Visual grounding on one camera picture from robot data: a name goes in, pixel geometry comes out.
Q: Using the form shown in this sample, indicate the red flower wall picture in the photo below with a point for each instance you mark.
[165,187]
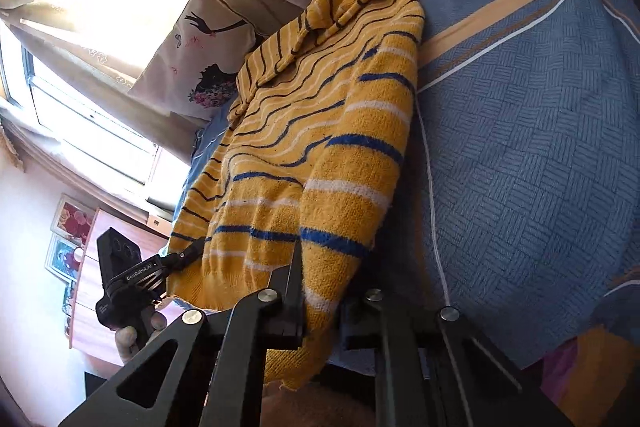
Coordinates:
[75,221]

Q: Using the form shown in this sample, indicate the window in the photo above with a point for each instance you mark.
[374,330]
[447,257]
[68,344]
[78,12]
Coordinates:
[85,122]

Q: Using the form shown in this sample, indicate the yellow striped knitted sweater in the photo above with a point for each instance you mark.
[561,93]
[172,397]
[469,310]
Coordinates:
[320,147]

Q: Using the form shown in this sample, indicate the blue patterned bed blanket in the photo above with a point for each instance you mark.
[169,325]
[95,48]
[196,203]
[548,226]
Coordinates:
[510,147]

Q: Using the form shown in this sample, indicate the person's left hand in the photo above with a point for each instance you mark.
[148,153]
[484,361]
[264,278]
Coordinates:
[126,338]

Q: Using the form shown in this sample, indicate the flower print cushion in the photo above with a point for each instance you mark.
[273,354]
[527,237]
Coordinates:
[200,52]

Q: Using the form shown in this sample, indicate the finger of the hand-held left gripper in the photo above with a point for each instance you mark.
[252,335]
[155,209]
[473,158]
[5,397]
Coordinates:
[185,256]

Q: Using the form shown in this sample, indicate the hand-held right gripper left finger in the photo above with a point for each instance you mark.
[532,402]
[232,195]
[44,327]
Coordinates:
[291,289]

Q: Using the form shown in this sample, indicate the wooden cabinet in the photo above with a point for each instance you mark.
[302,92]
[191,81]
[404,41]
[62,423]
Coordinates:
[92,287]

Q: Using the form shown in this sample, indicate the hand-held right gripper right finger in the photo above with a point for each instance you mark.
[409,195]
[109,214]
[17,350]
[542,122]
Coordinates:
[364,324]

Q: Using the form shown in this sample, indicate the blue wall picture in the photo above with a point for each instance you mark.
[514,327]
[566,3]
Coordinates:
[61,256]

